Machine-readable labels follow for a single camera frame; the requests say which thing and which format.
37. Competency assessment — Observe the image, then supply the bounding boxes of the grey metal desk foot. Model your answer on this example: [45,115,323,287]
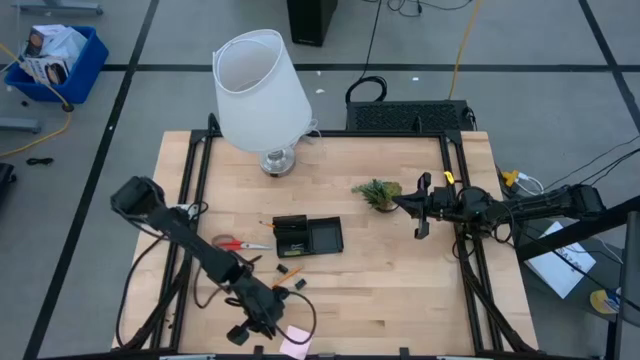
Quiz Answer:
[12,0,105,16]
[0,117,42,135]

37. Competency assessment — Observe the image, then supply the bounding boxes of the black vented computer case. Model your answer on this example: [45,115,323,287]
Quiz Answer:
[345,99,476,133]

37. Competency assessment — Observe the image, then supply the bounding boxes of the black aluminium table frame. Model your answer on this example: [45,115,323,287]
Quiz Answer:
[112,112,540,360]

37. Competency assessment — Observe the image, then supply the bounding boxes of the red-handled scissors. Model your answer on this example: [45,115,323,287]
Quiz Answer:
[212,233,274,252]

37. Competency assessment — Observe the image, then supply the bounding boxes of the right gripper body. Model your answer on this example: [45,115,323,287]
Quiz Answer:
[414,172,457,240]

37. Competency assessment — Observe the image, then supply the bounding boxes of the black tower box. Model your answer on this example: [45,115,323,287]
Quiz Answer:
[286,0,339,48]

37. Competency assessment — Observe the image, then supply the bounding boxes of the yellow extension cable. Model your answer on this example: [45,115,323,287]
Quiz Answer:
[447,0,485,101]
[0,42,75,159]

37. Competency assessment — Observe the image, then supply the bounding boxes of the black mesh desk organizer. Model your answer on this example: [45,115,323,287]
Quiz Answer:
[272,214,346,259]

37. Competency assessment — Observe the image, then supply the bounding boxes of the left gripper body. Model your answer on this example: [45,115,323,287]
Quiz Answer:
[227,288,291,346]

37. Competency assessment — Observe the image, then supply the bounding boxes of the black coiled floor cable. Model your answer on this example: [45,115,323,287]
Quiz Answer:
[344,0,389,105]

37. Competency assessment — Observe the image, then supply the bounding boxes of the pink sticky note pad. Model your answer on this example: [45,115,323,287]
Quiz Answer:
[278,325,313,360]

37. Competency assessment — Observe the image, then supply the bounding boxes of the black chair base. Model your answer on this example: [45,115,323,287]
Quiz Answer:
[0,162,18,201]

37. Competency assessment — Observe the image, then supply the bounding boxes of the white printed carton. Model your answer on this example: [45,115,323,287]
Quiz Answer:
[20,23,71,86]

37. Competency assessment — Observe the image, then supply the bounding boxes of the black metal stand beam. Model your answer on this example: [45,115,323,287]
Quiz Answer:
[514,194,640,360]

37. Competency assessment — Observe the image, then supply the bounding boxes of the blue plastic bin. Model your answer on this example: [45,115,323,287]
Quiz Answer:
[3,24,110,105]

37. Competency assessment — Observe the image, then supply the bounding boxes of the yellow and blue roll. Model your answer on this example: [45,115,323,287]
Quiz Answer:
[589,288,622,316]

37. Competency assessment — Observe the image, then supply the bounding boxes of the silver lamp with white shade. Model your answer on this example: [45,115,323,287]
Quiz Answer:
[212,28,314,179]

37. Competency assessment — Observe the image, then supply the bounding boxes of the white printed paper sheet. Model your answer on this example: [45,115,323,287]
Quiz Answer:
[524,221,598,300]

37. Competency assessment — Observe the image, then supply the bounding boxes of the potted green succulent plant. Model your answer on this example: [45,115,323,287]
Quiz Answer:
[351,178,405,214]

